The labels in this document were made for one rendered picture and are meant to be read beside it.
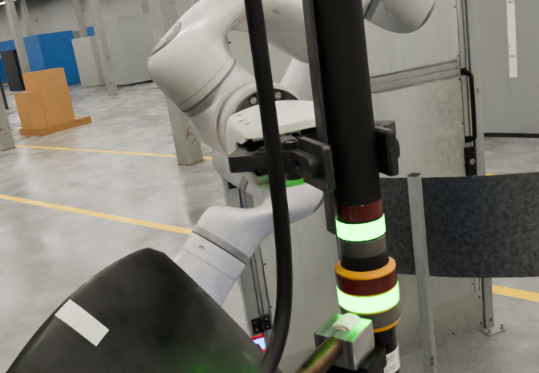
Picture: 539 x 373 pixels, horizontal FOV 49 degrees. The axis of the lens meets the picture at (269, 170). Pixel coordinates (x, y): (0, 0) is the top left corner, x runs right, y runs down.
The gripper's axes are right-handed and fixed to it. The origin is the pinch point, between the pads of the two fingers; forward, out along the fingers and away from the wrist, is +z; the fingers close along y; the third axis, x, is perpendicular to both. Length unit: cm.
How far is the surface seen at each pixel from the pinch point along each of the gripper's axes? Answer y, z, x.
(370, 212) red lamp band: -0.4, 1.7, -3.6
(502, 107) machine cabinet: -417, -473, -116
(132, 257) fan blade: 14.8, -8.1, -6.1
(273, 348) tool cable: 9.3, 7.0, -7.8
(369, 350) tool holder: 1.7, 3.3, -12.6
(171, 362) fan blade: 14.3, -0.2, -10.9
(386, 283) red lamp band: -0.7, 2.2, -8.8
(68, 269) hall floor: 39, -415, -150
